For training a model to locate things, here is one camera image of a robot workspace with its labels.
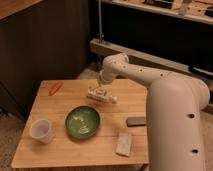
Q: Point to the white plastic cup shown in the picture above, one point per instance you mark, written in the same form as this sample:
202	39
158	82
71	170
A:
42	131

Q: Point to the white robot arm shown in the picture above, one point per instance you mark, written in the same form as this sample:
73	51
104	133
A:
173	105

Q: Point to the dark grey rectangular block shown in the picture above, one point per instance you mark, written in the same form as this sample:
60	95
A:
135	121

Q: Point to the white sponge block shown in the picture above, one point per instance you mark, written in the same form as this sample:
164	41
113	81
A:
124	143

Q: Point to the wooden side table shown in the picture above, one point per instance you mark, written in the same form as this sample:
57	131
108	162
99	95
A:
114	143

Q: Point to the white plastic bottle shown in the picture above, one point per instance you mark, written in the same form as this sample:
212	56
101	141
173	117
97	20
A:
101	95

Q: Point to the green ceramic bowl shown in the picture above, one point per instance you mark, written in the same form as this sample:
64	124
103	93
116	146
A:
82	122

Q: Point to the metal shelf rack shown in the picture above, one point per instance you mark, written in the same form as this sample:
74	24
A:
154	39

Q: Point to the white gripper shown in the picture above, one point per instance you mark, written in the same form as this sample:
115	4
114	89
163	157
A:
101	84

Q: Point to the dark wooden cabinet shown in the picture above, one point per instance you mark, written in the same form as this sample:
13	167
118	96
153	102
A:
48	41

